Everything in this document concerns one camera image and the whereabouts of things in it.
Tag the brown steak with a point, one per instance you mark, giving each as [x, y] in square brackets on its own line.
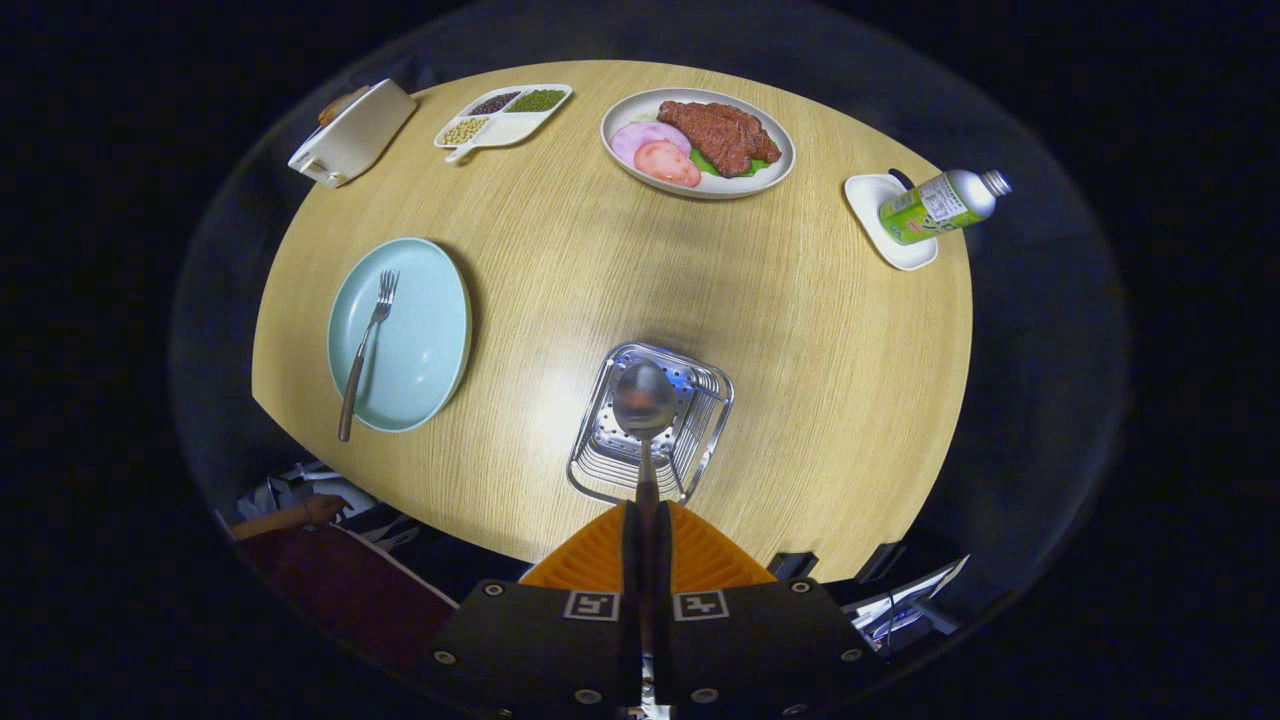
[720, 135]

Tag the brown toast slices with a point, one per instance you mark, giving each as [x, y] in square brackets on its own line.
[340, 103]

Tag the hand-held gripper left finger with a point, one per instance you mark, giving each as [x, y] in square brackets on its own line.
[545, 640]

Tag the pile of yellow beans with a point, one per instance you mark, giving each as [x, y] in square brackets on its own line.
[465, 130]

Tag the white square coaster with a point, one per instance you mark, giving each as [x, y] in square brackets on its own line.
[870, 200]

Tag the light blue plate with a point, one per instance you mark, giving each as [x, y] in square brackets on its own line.
[420, 340]

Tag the green lettuce leaf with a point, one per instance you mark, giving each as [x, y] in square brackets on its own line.
[712, 168]

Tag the pile of dark beans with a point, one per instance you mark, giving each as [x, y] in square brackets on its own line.
[493, 103]

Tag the black table clamp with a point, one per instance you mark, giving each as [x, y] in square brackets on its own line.
[795, 565]
[880, 560]

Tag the pile of green beans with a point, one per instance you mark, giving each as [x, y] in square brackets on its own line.
[538, 100]

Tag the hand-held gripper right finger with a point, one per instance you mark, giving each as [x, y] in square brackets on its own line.
[760, 640]

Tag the white oval plate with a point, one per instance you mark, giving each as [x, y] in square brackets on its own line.
[625, 110]

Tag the white and dark clutter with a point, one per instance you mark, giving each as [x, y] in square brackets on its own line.
[290, 490]

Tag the white divided tray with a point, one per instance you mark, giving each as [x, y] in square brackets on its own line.
[510, 130]

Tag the white toaster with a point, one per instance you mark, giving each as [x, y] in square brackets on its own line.
[360, 135]

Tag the silver bottle with green label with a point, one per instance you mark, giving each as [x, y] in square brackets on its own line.
[935, 205]

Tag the red pink ham slice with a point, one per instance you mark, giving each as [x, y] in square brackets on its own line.
[668, 163]

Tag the pale pink ham slice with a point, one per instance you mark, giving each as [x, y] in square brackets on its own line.
[640, 137]

